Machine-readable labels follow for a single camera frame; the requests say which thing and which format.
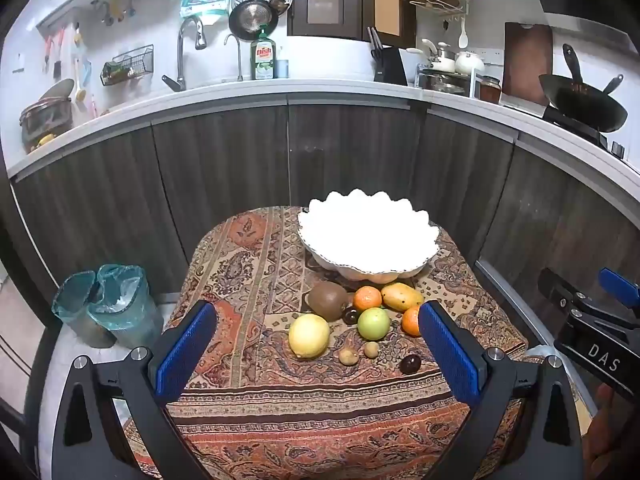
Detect white kettle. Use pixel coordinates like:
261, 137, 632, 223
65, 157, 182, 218
406, 38, 457, 73

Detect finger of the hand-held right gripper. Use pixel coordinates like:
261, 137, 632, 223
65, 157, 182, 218
538, 267, 601, 313
598, 267, 640, 322

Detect tall chrome faucet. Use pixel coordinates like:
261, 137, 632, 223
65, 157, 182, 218
161, 16, 208, 92

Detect black knife block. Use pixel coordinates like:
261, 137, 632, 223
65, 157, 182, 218
367, 26, 408, 86

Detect white pot with lid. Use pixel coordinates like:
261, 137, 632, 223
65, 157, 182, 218
454, 51, 487, 75

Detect yellow lemon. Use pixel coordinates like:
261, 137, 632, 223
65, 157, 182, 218
288, 313, 331, 359

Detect white kitchen countertop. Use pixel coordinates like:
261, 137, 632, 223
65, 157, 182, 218
5, 76, 640, 188

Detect glass jar of red sauce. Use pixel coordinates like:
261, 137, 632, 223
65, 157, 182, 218
479, 76, 502, 105

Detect green dish soap bottle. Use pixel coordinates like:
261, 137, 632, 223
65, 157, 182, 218
251, 27, 277, 81

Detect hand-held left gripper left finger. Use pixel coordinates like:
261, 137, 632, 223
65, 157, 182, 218
50, 300, 218, 480

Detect green apple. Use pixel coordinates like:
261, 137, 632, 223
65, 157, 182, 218
357, 307, 392, 341

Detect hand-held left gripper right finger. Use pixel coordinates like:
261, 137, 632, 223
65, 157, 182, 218
417, 301, 586, 480

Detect orange tangerine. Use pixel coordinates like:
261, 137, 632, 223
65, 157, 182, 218
353, 286, 383, 312
401, 306, 423, 337

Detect black wok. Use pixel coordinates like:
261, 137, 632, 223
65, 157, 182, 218
538, 44, 628, 133

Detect dark wood kitchen cabinets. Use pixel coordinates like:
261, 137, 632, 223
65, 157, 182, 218
7, 92, 640, 321

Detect person's right hand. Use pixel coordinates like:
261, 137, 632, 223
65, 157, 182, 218
582, 385, 640, 480

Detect trash bin with green bag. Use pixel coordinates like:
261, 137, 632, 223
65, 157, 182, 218
52, 270, 118, 348
87, 264, 165, 350

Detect dish brush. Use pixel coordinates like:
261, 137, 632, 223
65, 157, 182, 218
72, 62, 90, 111

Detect brown cutting board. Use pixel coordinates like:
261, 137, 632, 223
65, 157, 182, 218
501, 21, 554, 106

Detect hanging frying pan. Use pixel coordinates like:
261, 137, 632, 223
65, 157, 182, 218
229, 0, 280, 42

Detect small chrome faucet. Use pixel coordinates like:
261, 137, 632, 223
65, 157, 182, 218
223, 33, 245, 82

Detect glass pot with lid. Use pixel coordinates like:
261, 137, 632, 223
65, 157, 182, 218
19, 79, 76, 153

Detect metal dish rack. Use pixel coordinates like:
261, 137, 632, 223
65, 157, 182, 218
415, 65, 483, 98

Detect black wire basket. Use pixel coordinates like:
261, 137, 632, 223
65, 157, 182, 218
100, 44, 155, 87

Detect brown kiwi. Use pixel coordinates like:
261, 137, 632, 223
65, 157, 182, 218
306, 281, 349, 322

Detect white scalloped bowl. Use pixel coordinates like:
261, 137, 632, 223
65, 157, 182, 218
297, 189, 441, 283

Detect yellow mango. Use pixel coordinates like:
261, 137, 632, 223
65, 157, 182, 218
381, 282, 425, 312

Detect black gas stove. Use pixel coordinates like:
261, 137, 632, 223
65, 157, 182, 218
542, 105, 628, 158

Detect patterned tablecloth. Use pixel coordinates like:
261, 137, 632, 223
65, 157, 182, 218
122, 205, 546, 480

